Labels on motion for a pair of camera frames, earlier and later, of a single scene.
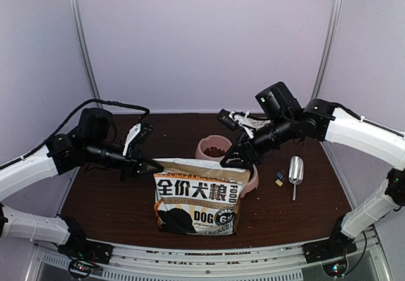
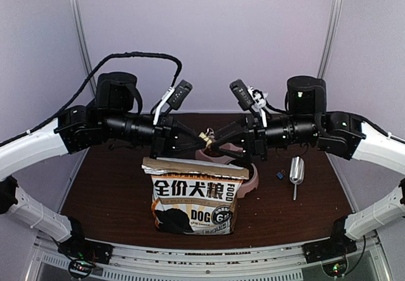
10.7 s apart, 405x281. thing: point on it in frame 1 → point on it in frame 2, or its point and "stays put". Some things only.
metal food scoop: [296, 172] stays put
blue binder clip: [280, 174] stays put
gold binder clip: [280, 183] → [207, 136]
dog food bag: [198, 197] stays put
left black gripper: [131, 163] → [162, 137]
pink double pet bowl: [214, 147] stays put
